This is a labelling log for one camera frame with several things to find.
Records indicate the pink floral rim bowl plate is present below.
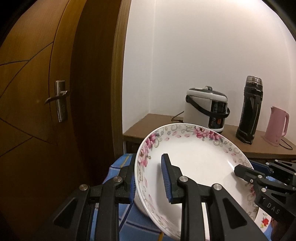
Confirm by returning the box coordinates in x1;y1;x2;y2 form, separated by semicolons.
134;123;258;240

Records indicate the red flower white plate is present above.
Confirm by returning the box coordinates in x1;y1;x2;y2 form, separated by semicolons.
254;208;271;232

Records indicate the pink electric kettle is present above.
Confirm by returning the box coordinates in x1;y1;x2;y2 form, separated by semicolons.
262;106;290;147

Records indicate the blue plaid tablecloth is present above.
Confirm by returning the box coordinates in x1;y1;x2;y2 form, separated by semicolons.
90;154;173;241

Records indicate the brown wooden side cabinet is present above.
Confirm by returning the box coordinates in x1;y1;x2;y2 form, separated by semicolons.
123;114;295;163

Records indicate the black thermos flask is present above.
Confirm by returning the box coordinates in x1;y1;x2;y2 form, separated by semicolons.
236;76;263;145

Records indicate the silver black rice cooker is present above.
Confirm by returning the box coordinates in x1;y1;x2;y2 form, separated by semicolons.
183;86;230;133

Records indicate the brown wooden door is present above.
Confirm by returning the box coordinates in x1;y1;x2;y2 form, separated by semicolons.
1;1;131;240

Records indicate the black kettle power cable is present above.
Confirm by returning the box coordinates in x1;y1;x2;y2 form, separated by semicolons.
278;138;294;151

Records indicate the black rice cooker cable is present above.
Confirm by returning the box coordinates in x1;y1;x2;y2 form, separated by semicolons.
170;110;186;123

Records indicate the silver door handle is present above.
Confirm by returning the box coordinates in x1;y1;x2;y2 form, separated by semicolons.
44;80;70;123

